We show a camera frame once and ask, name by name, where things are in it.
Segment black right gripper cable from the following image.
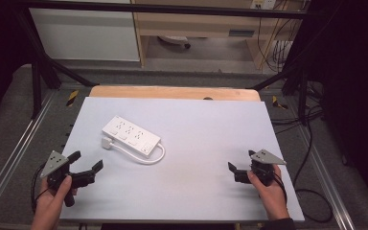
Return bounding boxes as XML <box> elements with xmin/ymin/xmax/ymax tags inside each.
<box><xmin>272</xmin><ymin>172</ymin><xmax>289</xmax><ymax>206</ymax></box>

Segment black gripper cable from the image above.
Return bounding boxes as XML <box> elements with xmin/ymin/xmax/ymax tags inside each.
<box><xmin>30</xmin><ymin>163</ymin><xmax>51</xmax><ymax>215</ymax></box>
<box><xmin>272</xmin><ymin>172</ymin><xmax>289</xmax><ymax>206</ymax></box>

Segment person's left hand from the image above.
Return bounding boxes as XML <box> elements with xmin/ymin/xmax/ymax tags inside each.
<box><xmin>30</xmin><ymin>174</ymin><xmax>79</xmax><ymax>226</ymax></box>

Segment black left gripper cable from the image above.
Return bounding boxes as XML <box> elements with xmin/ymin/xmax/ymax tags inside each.
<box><xmin>30</xmin><ymin>163</ymin><xmax>51</xmax><ymax>215</ymax></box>

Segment wooden board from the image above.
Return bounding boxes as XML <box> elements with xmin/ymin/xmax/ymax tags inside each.
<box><xmin>88</xmin><ymin>84</ymin><xmax>262</xmax><ymax>103</ymax></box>

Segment black metal frame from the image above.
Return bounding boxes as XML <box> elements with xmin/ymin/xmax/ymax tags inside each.
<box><xmin>11</xmin><ymin>0</ymin><xmax>314</xmax><ymax>127</ymax></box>

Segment white power cable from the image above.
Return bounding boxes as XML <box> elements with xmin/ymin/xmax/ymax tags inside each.
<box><xmin>109</xmin><ymin>142</ymin><xmax>167</xmax><ymax>166</ymax></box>

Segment bundle of hanging cables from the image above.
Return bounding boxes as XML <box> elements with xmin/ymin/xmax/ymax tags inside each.
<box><xmin>256</xmin><ymin>0</ymin><xmax>302</xmax><ymax>74</ymax></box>

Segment white cabinet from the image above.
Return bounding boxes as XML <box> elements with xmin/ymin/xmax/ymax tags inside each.
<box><xmin>28</xmin><ymin>0</ymin><xmax>141</xmax><ymax>62</ymax></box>

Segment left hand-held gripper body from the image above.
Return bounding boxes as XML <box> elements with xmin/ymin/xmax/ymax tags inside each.
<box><xmin>39</xmin><ymin>149</ymin><xmax>78</xmax><ymax>208</ymax></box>

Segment black curtain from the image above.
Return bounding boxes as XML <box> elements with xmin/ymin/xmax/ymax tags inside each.
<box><xmin>302</xmin><ymin>0</ymin><xmax>368</xmax><ymax>209</ymax></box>
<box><xmin>0</xmin><ymin>0</ymin><xmax>35</xmax><ymax>127</ymax></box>

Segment office chair base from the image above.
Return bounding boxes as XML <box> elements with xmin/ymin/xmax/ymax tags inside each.
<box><xmin>157</xmin><ymin>34</ymin><xmax>193</xmax><ymax>50</ymax></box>

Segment person's right hand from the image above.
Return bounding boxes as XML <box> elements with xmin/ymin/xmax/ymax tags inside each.
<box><xmin>246</xmin><ymin>164</ymin><xmax>291</xmax><ymax>221</ymax></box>

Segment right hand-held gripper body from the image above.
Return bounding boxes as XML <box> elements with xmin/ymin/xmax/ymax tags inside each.
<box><xmin>248</xmin><ymin>149</ymin><xmax>288</xmax><ymax>187</ymax></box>

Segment white power plug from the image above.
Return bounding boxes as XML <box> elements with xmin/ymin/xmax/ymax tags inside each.
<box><xmin>101</xmin><ymin>136</ymin><xmax>114</xmax><ymax>150</ymax></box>

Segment white wall outlet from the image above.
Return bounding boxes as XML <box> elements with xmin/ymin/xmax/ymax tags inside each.
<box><xmin>250</xmin><ymin>0</ymin><xmax>278</xmax><ymax>11</ymax></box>

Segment light wooden desk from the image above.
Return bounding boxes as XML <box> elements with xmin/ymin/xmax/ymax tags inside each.
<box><xmin>130</xmin><ymin>0</ymin><xmax>311</xmax><ymax>70</ymax></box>

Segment black looped floor cable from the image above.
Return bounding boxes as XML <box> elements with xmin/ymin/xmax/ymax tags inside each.
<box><xmin>292</xmin><ymin>124</ymin><xmax>334</xmax><ymax>224</ymax></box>

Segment aluminium floor rail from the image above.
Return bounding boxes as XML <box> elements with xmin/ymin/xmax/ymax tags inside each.
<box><xmin>0</xmin><ymin>90</ymin><xmax>58</xmax><ymax>219</ymax></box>
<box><xmin>294</xmin><ymin>124</ymin><xmax>357</xmax><ymax>230</ymax></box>

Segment white power strip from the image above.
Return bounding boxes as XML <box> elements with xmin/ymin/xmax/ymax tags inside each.
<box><xmin>101</xmin><ymin>115</ymin><xmax>162</xmax><ymax>159</ymax></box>

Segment black floor cables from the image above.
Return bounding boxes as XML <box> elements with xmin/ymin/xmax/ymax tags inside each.
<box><xmin>269</xmin><ymin>83</ymin><xmax>326</xmax><ymax>136</ymax></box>

